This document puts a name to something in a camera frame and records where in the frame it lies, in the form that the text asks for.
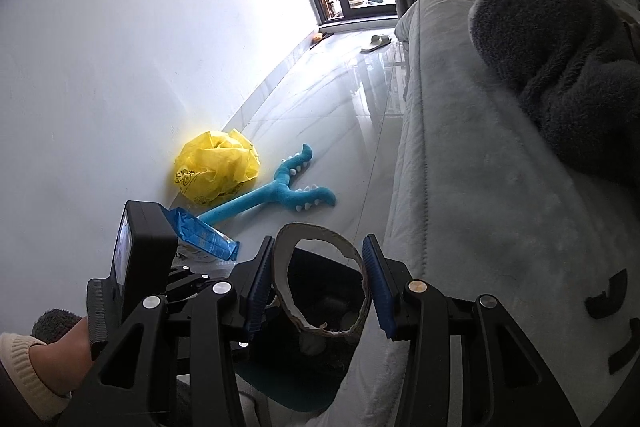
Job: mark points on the blue plush toy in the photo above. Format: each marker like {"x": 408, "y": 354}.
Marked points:
{"x": 270, "y": 202}

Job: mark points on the pale slipper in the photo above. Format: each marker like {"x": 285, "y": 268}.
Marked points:
{"x": 375, "y": 43}

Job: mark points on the black bin bag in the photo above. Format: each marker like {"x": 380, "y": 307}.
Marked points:
{"x": 325, "y": 297}

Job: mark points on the blue tissue packet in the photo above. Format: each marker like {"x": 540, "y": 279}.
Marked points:
{"x": 205, "y": 239}

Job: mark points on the grey fuzzy cloth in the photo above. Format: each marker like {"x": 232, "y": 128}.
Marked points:
{"x": 52, "y": 322}

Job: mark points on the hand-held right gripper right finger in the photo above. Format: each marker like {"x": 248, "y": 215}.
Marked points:
{"x": 377, "y": 292}

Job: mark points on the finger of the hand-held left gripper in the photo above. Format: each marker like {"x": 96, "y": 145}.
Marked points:
{"x": 192, "y": 278}

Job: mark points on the black curved plastic piece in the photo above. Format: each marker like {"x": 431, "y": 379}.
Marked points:
{"x": 625, "y": 354}
{"x": 607, "y": 294}

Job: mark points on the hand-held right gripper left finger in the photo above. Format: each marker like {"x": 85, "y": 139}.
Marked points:
{"x": 260, "y": 287}

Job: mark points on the person's left forearm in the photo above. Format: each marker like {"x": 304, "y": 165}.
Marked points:
{"x": 45, "y": 357}

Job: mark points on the dark grey fleece blanket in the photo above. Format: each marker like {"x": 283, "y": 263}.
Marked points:
{"x": 565, "y": 57}

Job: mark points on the bed with grey sheet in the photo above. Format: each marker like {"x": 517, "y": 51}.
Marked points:
{"x": 475, "y": 217}

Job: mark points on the brown tape roll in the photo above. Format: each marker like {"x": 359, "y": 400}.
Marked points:
{"x": 325, "y": 232}

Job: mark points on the yellow plastic bag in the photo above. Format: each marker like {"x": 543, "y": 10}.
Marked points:
{"x": 215, "y": 167}

